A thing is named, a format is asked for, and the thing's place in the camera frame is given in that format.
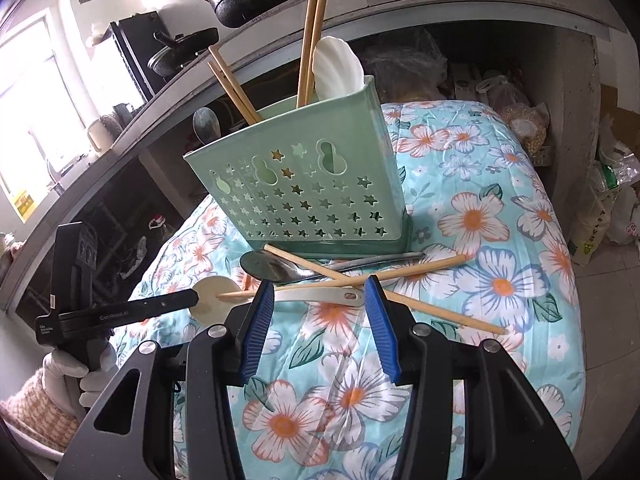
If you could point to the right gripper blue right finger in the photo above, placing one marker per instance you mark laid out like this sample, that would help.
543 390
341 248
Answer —
379 313

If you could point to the wooden chopstick four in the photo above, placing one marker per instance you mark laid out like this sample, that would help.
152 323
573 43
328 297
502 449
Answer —
315 37

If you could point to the wooden chopstick six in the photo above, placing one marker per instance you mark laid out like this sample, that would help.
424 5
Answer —
403 272

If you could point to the white gloved left hand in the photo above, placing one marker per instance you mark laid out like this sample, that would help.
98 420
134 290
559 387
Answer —
70 385

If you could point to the white shell rice paddle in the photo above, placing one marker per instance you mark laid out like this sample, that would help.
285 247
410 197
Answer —
337 70

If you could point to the wooden chopstick five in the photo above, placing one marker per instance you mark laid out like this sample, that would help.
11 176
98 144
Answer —
412 303

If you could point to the black wok pan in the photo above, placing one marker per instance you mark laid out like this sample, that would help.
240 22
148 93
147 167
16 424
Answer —
179 52

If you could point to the cream mug on counter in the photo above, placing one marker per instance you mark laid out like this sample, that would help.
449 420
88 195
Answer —
99 137

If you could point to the wooden chopstick three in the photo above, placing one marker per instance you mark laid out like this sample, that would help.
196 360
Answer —
305 54

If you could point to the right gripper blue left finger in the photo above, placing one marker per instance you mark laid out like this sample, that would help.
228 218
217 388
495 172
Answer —
254 329

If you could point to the rice sack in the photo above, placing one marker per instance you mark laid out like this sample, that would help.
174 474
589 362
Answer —
594 212

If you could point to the wooden chopstick one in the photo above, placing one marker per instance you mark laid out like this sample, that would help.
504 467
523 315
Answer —
219 62

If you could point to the green plastic utensil holder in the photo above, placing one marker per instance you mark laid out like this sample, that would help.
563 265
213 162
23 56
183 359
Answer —
318 181

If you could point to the wooden chopstick two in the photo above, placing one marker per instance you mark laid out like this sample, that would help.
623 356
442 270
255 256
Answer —
232 94

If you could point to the cooking oil bottle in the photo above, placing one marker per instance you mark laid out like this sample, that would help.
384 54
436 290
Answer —
159 225

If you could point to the bag of beans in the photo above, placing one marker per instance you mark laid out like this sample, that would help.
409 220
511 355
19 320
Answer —
529 123

